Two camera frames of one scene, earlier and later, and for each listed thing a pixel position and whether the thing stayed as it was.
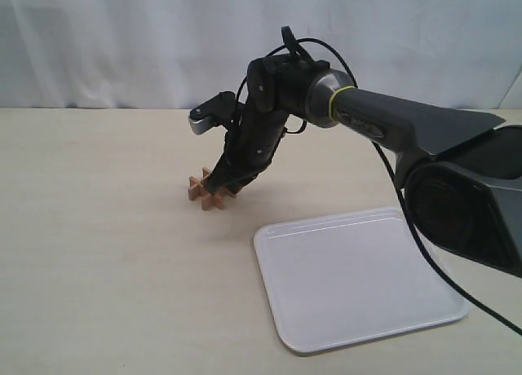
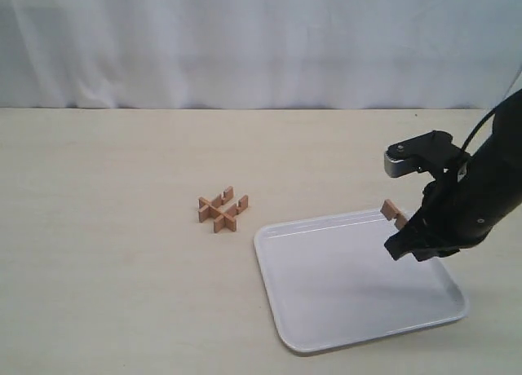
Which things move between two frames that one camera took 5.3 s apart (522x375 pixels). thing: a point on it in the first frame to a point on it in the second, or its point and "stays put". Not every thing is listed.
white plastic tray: (341, 280) stays put
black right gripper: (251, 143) to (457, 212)
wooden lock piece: (196, 190) to (204, 209)
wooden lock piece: (209, 200) to (227, 222)
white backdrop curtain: (89, 46) stays put
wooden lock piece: (224, 191) to (391, 212)
